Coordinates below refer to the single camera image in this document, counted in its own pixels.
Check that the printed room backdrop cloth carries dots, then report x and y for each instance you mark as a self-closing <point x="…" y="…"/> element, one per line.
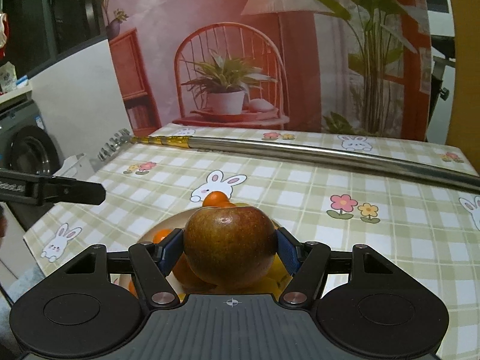
<point x="360" y="67"/>

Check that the small orange tangerine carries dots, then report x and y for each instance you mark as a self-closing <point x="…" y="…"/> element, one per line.
<point x="217" y="199"/>

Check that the yellow orange citrus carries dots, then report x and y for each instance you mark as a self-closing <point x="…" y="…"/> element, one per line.
<point x="188" y="279"/>

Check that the white cabinet panel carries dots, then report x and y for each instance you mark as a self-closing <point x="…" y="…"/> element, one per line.
<point x="80" y="102"/>

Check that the checkered bunny tablecloth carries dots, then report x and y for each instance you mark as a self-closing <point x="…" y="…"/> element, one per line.
<point x="428" y="231"/>

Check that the grey washing machine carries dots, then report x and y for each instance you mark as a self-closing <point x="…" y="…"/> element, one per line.
<point x="25" y="144"/>

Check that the wooden board panel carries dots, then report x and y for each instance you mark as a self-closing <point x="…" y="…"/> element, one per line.
<point x="464" y="125"/>

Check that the long metal back scratcher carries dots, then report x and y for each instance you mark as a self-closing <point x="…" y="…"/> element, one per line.
<point x="332" y="158"/>

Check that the yellow lemon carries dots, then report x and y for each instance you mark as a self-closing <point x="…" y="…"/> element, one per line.
<point x="274" y="282"/>

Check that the black office chair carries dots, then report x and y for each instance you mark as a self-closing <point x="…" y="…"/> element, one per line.
<point x="442" y="87"/>

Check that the red brown apple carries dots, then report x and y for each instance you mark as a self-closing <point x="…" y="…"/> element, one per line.
<point x="230" y="247"/>

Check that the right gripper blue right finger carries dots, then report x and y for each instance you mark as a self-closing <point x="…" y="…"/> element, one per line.
<point x="306" y="264"/>

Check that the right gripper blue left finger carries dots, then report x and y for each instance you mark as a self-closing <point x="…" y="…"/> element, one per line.
<point x="151" y="264"/>

